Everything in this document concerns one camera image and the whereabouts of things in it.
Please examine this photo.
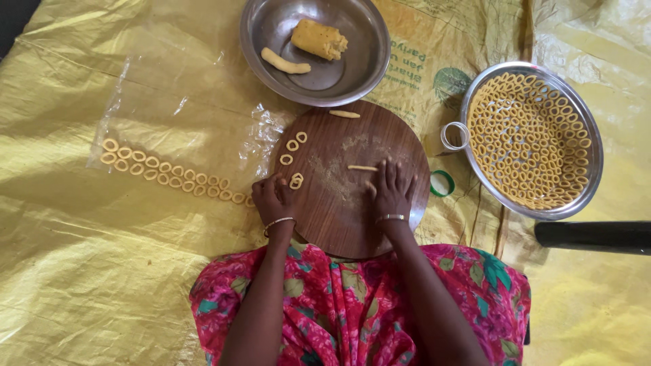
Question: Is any steel plate with loop handle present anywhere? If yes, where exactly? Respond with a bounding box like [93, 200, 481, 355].
[440, 61, 605, 222]

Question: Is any row of raw dough rings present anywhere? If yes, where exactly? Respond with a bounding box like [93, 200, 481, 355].
[100, 137, 256, 208]

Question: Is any pink floral dress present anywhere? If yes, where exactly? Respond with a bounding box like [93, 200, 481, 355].
[189, 239, 533, 366]

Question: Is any person's left hand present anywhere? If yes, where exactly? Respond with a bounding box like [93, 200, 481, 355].
[251, 172, 302, 225]

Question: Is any black cylindrical object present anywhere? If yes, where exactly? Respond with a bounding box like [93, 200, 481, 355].
[533, 220, 651, 256]

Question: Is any steel bowl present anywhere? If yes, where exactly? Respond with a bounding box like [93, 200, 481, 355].
[239, 0, 392, 108]

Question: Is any green round lid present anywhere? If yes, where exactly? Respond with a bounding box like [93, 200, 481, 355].
[430, 169, 456, 198]

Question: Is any yellow plain woven sack sheet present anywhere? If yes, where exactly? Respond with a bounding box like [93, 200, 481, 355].
[501, 0, 651, 366]

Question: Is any person's right hand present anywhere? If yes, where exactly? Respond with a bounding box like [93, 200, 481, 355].
[364, 157, 419, 222]

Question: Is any thin gold wrist bangle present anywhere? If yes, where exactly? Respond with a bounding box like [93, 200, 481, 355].
[263, 217, 297, 238]

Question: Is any yellow printed woven sack sheet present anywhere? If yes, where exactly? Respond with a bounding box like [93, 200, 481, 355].
[0, 0, 537, 366]

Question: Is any yellow dough lump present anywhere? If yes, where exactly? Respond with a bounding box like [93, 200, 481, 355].
[290, 19, 350, 62]

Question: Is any round wooden board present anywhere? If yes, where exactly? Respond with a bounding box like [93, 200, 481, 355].
[274, 100, 431, 260]

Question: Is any thick dough roll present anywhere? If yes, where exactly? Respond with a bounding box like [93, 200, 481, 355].
[260, 47, 312, 75]

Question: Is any heap of dough rings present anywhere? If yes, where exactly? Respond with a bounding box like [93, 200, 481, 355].
[466, 72, 593, 211]

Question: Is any clear plastic sheet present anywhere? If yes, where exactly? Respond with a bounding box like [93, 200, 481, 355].
[85, 50, 298, 200]

